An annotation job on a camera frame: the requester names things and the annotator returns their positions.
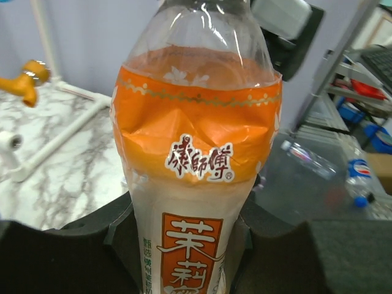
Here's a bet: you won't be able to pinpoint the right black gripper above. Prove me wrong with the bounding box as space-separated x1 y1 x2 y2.
262 6 325 81

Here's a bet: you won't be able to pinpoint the blue cap bottle on floor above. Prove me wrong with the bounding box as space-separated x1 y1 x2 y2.
346 146 373 208

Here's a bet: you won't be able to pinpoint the orange tap valve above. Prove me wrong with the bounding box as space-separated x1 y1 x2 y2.
1 59 51 108

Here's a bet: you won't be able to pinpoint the cluttered background shelf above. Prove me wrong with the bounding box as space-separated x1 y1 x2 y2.
289 1 391 161

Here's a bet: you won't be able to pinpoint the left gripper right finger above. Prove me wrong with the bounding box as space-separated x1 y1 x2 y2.
232 195 391 293

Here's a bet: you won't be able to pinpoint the bottle in lower corner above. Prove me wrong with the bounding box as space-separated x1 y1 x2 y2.
281 140 337 179

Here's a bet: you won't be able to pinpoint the orange label drink bottle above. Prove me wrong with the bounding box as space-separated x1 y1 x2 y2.
110 1 282 293

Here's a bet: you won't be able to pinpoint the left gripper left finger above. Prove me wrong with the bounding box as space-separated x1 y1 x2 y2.
1 192 138 293

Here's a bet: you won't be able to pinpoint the white PVC pipe frame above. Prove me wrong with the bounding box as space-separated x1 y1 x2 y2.
0 0 111 183

